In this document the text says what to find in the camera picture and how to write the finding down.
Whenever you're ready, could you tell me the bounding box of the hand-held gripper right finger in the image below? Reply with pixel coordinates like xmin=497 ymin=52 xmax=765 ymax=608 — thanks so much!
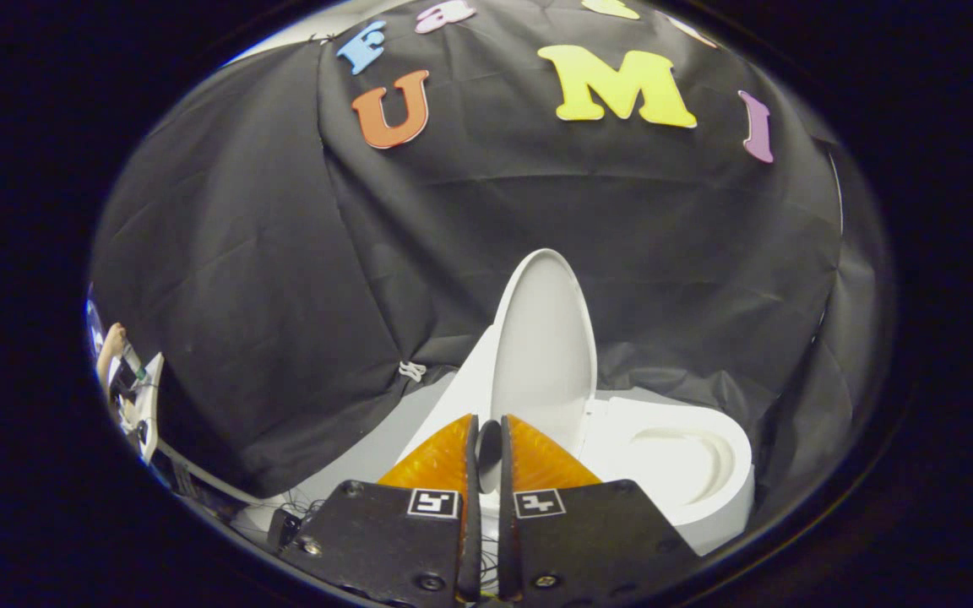
xmin=498 ymin=415 xmax=702 ymax=603

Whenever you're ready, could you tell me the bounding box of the white toilet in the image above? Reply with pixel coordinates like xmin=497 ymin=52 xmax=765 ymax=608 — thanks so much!
xmin=402 ymin=325 xmax=756 ymax=556

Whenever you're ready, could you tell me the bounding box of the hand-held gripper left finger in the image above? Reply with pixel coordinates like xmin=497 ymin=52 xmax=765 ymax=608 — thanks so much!
xmin=280 ymin=414 xmax=483 ymax=605

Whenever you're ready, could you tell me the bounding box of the black backdrop cloth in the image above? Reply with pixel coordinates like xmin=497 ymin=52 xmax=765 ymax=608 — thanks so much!
xmin=90 ymin=0 xmax=897 ymax=508

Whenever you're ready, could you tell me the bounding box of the white toilet lid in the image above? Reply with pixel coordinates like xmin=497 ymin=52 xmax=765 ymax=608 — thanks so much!
xmin=478 ymin=248 xmax=599 ymax=495

